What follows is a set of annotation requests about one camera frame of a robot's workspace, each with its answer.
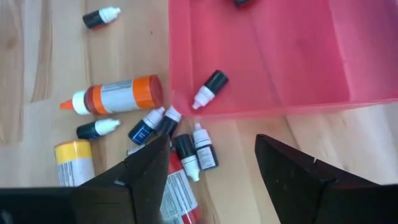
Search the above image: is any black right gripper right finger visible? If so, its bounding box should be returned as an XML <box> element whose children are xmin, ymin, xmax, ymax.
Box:
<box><xmin>254</xmin><ymin>133</ymin><xmax>377</xmax><ymax>224</ymax></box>

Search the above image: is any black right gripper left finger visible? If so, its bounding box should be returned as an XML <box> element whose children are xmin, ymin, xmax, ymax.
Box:
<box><xmin>73</xmin><ymin>134</ymin><xmax>171</xmax><ymax>224</ymax></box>

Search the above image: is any large red label coloring bottle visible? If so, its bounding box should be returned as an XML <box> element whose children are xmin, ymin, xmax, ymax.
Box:
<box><xmin>159</xmin><ymin>151</ymin><xmax>202</xmax><ymax>224</ymax></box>

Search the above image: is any large yellow cap coloring bottle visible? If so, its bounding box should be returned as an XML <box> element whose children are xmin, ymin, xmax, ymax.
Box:
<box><xmin>54</xmin><ymin>139</ymin><xmax>96</xmax><ymax>187</ymax></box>

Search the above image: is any large orange cap coloring bottle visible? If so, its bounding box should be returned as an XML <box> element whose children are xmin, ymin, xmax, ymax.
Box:
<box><xmin>59</xmin><ymin>74</ymin><xmax>164</xmax><ymax>116</ymax></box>

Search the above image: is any small dark food coloring bottle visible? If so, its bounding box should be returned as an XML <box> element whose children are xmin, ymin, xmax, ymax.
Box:
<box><xmin>172</xmin><ymin>133</ymin><xmax>201</xmax><ymax>183</ymax></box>
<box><xmin>233</xmin><ymin>0</ymin><xmax>259</xmax><ymax>7</ymax></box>
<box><xmin>192</xmin><ymin>123</ymin><xmax>220</xmax><ymax>171</ymax></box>
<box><xmin>191</xmin><ymin>69</ymin><xmax>229</xmax><ymax>110</ymax></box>
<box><xmin>155</xmin><ymin>105</ymin><xmax>183</xmax><ymax>139</ymax></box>
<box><xmin>82</xmin><ymin>6</ymin><xmax>122</xmax><ymax>30</ymax></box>
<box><xmin>76</xmin><ymin>118</ymin><xmax>121</xmax><ymax>141</ymax></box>

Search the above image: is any pink translucent plastic bin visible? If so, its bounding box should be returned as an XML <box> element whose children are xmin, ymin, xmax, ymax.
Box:
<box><xmin>167</xmin><ymin>0</ymin><xmax>398</xmax><ymax>119</ymax></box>

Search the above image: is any small blue food coloring bottle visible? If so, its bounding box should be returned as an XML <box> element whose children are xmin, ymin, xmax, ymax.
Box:
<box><xmin>127</xmin><ymin>106</ymin><xmax>166</xmax><ymax>146</ymax></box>

